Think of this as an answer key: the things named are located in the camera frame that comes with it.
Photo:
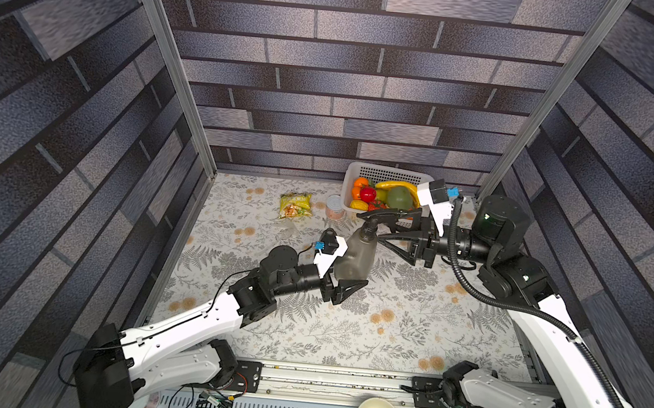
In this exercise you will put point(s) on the right aluminium frame post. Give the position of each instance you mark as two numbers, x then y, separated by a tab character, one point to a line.
604	23

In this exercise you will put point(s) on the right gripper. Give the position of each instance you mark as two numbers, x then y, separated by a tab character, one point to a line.
425	244

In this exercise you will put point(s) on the left aluminium frame post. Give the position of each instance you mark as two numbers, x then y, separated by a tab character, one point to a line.
158	20

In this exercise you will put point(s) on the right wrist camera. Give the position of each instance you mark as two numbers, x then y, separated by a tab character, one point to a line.
437	196

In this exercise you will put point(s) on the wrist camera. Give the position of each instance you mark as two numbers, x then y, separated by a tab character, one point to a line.
324	262
437	196

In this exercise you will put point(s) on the aluminium frame post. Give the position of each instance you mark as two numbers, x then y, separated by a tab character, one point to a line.
604	23
158	20

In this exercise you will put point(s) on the yellow banana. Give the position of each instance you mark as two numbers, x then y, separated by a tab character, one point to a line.
387	185

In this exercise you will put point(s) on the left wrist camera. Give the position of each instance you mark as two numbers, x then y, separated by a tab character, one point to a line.
324	262

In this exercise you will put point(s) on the grey translucent spray bottle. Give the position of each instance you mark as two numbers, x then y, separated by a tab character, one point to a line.
328	242
359	258

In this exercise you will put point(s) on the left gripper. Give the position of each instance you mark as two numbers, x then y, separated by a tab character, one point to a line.
338	295

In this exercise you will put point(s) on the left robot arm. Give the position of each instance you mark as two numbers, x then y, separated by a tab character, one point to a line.
122	368

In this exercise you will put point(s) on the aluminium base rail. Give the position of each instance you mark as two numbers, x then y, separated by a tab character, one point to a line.
271	384

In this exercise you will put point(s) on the green round fruit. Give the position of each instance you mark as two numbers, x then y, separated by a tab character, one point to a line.
399	198

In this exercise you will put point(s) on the red apple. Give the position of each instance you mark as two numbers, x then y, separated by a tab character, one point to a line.
368	195

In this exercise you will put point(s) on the yellow lemon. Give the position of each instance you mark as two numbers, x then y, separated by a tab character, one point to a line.
358	204

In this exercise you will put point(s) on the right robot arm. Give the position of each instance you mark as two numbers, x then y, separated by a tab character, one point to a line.
488	262

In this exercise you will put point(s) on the white plastic basket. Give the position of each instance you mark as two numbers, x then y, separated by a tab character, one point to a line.
374	174

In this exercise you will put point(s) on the yellow snack bag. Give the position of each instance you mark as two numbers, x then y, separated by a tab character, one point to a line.
294	205

